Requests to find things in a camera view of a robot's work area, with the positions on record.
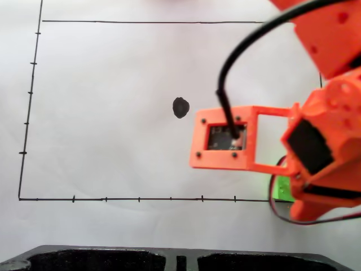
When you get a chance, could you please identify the green block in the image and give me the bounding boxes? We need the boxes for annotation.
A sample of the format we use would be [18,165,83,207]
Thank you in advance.
[271,174,297,203]

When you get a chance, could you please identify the black dot mark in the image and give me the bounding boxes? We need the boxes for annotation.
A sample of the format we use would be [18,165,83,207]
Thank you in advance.
[172,97,191,120]

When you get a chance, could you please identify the black plastic tray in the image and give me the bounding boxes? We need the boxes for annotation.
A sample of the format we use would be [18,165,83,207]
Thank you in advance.
[0,244,361,271]

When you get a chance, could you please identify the thin servo wire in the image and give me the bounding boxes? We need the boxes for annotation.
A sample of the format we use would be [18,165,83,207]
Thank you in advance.
[267,156,361,226]

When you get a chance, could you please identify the thick black camera cable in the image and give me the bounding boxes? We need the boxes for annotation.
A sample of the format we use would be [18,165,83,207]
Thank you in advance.
[215,0,348,142]

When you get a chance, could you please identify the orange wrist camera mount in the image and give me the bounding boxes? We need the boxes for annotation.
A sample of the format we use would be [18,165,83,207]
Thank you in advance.
[188,102,300,177]

